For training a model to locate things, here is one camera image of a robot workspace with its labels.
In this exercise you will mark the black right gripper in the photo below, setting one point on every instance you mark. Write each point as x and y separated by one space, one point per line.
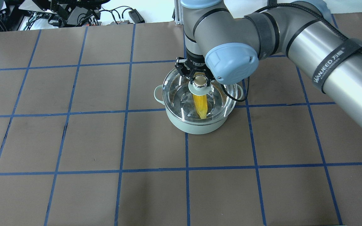
195 65

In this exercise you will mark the yellow corn cob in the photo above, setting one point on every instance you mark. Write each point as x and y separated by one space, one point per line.
200 102

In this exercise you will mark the glass pot lid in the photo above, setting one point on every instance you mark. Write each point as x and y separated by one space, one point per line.
200 94

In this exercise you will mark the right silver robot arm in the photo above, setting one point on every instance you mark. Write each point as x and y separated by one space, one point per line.
228 50

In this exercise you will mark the pale green electric pot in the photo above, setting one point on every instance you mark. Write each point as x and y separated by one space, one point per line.
200 125

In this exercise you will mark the black power adapter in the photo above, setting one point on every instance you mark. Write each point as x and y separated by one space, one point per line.
136 16

